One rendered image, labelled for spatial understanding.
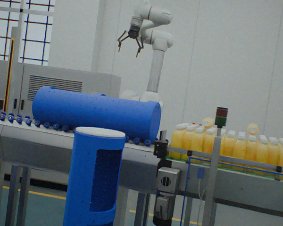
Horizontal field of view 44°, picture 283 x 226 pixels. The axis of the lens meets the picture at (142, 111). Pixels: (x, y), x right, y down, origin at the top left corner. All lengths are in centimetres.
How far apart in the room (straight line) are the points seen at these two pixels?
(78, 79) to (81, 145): 233
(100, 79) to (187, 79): 159
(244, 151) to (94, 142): 88
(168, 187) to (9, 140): 126
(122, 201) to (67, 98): 107
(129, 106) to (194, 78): 296
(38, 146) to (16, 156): 23
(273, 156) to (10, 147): 181
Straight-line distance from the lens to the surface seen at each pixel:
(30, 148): 264
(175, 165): 214
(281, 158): 217
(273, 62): 530
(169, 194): 203
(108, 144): 185
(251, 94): 523
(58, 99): 251
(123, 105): 232
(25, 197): 295
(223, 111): 191
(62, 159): 254
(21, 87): 444
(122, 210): 311
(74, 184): 194
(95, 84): 408
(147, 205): 253
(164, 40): 310
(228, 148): 218
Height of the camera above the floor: 128
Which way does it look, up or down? 3 degrees down
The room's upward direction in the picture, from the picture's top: 8 degrees clockwise
